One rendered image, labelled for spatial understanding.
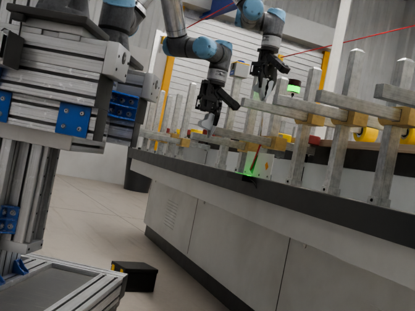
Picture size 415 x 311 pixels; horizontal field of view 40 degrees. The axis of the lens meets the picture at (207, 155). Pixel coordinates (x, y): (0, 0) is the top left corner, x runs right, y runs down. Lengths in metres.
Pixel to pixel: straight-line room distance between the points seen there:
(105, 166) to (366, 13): 6.26
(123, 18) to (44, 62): 0.59
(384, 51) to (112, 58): 11.38
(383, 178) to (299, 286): 0.85
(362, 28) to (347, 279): 10.56
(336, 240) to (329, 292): 0.41
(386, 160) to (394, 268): 0.29
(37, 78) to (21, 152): 0.35
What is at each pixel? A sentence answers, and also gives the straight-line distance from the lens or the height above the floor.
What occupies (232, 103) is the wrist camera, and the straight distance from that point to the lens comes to 2.14.
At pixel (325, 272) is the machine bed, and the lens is 2.17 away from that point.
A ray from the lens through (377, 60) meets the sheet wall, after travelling 12.61.
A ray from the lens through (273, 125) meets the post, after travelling 2.25.
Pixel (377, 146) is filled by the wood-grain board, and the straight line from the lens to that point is 1.99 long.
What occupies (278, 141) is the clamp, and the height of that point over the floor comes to 0.85.
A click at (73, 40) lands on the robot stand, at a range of 1.59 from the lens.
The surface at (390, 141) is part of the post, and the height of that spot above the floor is 0.88.
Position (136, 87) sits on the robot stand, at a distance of 2.03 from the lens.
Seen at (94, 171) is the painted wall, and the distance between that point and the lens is 9.81.
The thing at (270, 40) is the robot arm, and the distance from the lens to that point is 2.24.
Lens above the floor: 0.74
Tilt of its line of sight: level
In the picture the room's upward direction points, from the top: 11 degrees clockwise
